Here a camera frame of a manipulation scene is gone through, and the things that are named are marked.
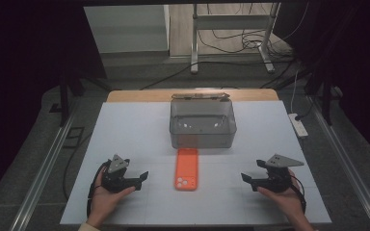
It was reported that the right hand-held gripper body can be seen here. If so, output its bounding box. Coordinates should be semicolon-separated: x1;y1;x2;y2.
259;153;304;193

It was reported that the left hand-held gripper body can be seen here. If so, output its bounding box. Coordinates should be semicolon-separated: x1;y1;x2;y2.
100;154;133;194

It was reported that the orange phone case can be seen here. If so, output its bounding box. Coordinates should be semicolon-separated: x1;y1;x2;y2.
173;147;199;192

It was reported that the transparent grey storage box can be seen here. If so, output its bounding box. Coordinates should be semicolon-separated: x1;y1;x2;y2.
169;97;238;149

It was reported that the person's right hand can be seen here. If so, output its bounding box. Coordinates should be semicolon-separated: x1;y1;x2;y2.
257;169;307;225

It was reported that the person's left hand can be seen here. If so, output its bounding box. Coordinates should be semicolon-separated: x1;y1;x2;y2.
86;167;137;229

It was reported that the white table mat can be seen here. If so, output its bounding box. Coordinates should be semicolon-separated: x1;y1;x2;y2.
60;100;332;225

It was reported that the white power strip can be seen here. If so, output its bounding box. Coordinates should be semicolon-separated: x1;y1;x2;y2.
288;113;309;139

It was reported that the black stand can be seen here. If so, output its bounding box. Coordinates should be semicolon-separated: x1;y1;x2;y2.
304;70;345;126
48;68;112;128

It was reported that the transparent box lid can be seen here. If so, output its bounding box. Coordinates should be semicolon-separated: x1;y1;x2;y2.
171;91;231;103

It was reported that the white panel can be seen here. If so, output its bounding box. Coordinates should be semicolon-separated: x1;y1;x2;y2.
83;4;171;55

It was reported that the white metal stand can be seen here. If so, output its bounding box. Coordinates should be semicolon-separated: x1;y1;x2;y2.
190;3;281;75

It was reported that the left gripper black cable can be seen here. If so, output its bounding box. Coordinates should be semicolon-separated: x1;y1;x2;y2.
86;160;110;219

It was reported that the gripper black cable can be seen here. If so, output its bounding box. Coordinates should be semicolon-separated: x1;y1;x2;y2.
86;160;110;219
290;174;307;215

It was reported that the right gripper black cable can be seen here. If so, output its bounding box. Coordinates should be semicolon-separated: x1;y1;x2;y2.
290;174;307;215

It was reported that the thin black floor cable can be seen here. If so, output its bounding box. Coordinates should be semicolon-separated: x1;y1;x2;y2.
62;133;93;201

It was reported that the aluminium rail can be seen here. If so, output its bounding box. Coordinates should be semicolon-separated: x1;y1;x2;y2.
9;109;78;231
306;94;370;231

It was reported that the white cable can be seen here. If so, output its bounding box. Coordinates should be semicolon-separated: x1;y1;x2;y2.
289;68;300;114

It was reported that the long black floor cable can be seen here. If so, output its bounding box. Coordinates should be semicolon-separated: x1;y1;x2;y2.
139;60;295;90

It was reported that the bundle of black floor cables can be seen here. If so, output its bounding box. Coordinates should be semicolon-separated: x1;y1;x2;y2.
197;3;295;62

